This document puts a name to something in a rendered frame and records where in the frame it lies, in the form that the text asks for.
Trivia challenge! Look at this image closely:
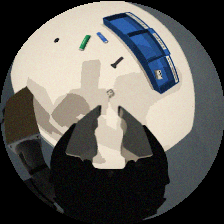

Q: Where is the blue bin with white labels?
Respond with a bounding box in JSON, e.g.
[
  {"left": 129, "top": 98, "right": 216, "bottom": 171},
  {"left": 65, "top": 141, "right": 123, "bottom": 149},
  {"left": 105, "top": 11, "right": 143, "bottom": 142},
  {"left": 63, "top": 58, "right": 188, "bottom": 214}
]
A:
[{"left": 103, "top": 12, "right": 179, "bottom": 94}]

